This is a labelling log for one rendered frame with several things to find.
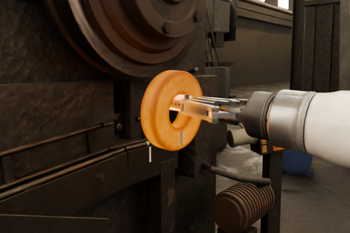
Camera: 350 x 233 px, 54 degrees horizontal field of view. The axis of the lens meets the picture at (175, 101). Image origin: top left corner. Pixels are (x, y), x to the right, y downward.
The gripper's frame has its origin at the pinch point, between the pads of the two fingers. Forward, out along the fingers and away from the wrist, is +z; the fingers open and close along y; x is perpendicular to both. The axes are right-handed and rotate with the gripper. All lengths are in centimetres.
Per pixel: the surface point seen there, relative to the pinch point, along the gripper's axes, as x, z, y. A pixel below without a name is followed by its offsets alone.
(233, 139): -18, 13, 46
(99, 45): 10.3, 19.2, -2.9
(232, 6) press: 134, 433, 752
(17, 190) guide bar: -16.5, 18.0, -22.3
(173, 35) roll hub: 13.3, 10.9, 11.9
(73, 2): 18.5, 19.6, -9.2
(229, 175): -27.2, 8.6, 38.1
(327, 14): 65, 97, 424
